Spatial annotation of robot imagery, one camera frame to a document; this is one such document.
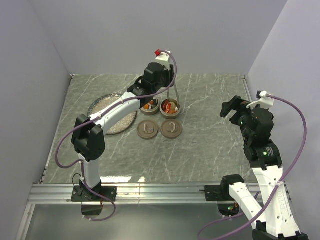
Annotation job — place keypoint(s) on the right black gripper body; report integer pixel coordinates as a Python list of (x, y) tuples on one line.
[(244, 112)]

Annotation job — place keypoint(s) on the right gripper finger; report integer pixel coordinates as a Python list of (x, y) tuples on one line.
[(227, 107), (237, 119)]

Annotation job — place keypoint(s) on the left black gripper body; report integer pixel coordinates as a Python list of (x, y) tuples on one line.
[(167, 79)]

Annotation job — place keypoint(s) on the orange shrimp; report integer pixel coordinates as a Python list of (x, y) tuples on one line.
[(167, 108)]

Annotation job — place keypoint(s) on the brown round lid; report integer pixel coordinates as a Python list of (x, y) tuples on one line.
[(171, 129), (147, 129)]

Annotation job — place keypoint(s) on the beige steamed bun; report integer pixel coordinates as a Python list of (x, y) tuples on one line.
[(172, 105)]

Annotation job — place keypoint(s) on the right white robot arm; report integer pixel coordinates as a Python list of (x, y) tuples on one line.
[(274, 220)]

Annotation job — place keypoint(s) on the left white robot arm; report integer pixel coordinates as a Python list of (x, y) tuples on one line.
[(89, 137)]

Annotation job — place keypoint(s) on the left round metal container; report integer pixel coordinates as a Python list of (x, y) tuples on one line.
[(152, 111)]

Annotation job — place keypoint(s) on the round metal container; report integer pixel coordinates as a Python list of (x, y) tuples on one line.
[(169, 116), (152, 111)]

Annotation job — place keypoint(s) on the right round metal container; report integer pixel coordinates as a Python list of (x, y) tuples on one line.
[(169, 116)]

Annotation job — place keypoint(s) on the silver glitter plate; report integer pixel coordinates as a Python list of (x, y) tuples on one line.
[(117, 119)]

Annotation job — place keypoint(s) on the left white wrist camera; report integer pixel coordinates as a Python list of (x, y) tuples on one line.
[(163, 59)]

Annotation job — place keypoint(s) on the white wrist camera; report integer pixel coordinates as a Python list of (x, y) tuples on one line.
[(163, 59), (263, 101)]

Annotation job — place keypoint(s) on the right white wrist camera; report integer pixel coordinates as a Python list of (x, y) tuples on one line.
[(263, 101)]

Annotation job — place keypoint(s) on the aluminium mounting rail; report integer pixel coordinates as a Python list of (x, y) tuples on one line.
[(140, 193)]

